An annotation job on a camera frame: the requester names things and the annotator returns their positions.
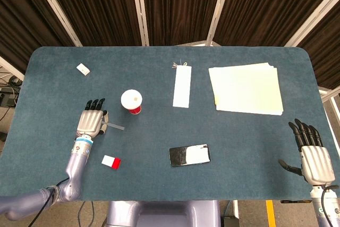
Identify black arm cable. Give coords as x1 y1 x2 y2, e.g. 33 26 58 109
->
28 178 70 227
320 185 338 227

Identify blue table mat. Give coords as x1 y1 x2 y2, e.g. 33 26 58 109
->
0 46 340 203

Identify white paper stack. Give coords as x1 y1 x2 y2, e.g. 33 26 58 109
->
208 62 284 116

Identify black equipment with cables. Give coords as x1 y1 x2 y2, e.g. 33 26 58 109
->
0 76 22 108

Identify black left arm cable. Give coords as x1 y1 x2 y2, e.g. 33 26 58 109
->
28 178 70 227

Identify white bookmark with tassel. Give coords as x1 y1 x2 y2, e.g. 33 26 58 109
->
172 62 193 109

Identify grey thin stick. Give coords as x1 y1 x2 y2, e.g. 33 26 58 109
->
101 121 125 131

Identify white and red box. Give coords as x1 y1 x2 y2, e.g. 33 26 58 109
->
101 155 122 170

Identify small white eraser block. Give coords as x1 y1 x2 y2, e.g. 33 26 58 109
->
76 63 91 76

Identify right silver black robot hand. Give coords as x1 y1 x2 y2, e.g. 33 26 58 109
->
278 118 336 187

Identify lavender robot torso base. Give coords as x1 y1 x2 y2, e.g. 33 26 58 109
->
105 200 222 227

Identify black box on floor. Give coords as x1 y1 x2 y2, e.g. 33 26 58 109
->
222 216 240 227

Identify brown curtain partition panel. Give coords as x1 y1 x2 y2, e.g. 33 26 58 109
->
284 0 340 91
206 0 340 47
0 0 83 75
130 0 234 47
29 0 149 47

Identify black smartphone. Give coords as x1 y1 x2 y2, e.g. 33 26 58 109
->
169 144 212 168

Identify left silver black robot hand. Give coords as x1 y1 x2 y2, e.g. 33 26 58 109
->
76 98 110 138

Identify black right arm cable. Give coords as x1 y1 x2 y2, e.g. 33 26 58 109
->
320 185 338 227

